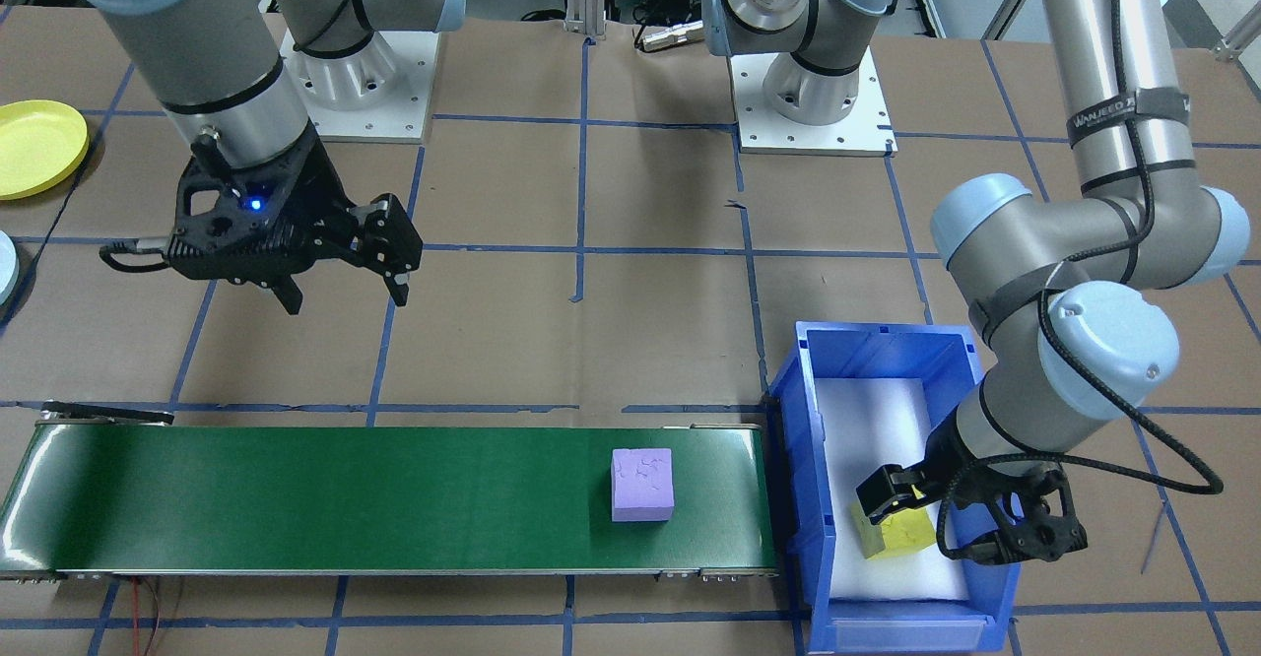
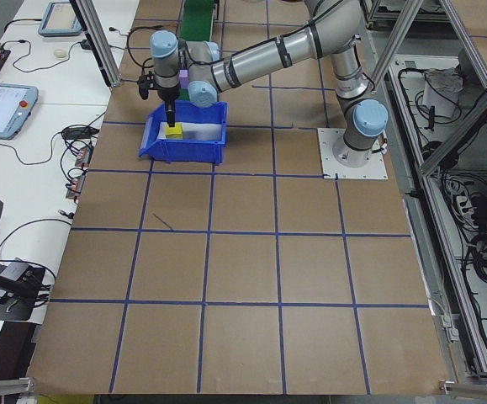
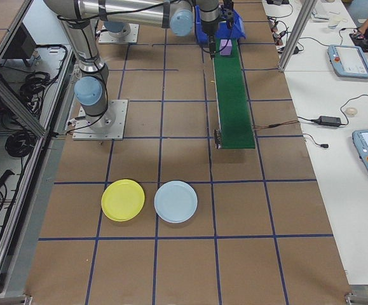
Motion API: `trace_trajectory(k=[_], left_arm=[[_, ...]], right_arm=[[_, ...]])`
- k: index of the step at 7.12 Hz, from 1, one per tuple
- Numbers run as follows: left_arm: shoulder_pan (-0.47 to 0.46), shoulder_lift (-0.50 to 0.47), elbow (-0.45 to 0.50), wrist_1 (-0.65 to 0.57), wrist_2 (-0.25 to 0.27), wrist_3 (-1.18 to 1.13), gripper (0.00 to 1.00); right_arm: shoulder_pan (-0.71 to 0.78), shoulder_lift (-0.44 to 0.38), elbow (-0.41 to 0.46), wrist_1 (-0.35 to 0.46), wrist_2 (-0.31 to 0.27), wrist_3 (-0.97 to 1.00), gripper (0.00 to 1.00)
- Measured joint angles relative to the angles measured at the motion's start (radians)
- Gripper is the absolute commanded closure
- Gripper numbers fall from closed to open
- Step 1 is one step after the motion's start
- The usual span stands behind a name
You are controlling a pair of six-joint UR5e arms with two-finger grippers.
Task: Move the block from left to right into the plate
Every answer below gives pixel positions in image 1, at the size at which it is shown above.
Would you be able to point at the yellow foam block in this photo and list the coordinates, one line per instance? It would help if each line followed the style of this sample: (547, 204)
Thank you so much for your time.
(906, 536)

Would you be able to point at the purple foam block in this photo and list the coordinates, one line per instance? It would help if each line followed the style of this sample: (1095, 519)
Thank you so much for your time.
(642, 484)

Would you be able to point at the yellow plate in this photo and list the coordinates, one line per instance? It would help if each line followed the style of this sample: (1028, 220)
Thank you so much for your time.
(39, 149)

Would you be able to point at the light blue plate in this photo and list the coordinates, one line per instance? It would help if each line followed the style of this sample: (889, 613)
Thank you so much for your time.
(5, 267)

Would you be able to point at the white foam pad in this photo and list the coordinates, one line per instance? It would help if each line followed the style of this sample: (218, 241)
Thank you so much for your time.
(867, 420)

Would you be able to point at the blue plastic storage bin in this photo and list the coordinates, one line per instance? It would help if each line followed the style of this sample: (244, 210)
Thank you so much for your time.
(803, 498)

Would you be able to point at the green conveyor belt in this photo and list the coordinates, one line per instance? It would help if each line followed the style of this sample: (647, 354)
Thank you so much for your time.
(345, 498)

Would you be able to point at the silver cylindrical plug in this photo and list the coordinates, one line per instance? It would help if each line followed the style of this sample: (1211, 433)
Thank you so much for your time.
(670, 35)

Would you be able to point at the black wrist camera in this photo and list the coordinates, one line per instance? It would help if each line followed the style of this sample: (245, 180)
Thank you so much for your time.
(236, 262)
(1034, 546)

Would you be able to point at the white square base plate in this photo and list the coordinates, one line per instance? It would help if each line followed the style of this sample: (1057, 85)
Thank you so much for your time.
(759, 124)
(414, 95)

